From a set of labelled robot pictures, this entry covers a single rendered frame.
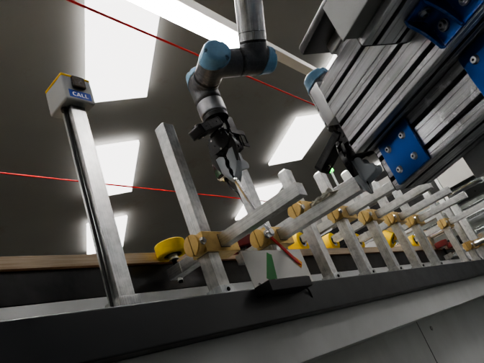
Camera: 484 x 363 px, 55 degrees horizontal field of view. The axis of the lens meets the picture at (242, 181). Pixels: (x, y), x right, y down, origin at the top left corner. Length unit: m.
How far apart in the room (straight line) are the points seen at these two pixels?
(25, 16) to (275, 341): 3.45
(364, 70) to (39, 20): 3.52
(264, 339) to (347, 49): 0.65
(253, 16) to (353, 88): 0.49
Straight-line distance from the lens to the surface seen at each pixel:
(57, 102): 1.07
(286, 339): 1.17
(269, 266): 1.19
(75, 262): 1.11
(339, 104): 0.92
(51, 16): 4.16
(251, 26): 1.29
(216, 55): 1.21
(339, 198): 1.20
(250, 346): 1.07
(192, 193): 1.13
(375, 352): 1.94
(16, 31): 4.23
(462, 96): 0.78
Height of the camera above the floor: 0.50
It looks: 23 degrees up
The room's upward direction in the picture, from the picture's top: 22 degrees counter-clockwise
